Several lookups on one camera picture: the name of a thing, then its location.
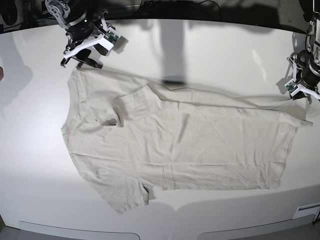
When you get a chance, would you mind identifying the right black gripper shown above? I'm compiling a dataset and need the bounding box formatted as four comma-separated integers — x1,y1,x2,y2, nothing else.
65,15,109,69

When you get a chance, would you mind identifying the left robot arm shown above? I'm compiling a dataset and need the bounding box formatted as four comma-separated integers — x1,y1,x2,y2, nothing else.
297,0,320,91

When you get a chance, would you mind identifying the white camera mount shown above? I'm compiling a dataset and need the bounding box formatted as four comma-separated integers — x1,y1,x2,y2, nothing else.
284,51,320,104
60,14,124,68

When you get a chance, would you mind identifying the white label sticker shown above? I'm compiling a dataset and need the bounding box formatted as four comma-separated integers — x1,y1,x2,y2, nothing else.
293,202,320,219

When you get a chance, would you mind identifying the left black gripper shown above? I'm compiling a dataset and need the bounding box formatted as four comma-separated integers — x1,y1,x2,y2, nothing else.
298,59,320,88

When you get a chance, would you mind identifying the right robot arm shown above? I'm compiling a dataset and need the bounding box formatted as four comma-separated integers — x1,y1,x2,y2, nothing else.
44,0,110,69

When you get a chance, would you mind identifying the light grey T-shirt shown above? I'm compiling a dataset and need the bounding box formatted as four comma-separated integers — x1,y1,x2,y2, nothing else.
62,69,312,214

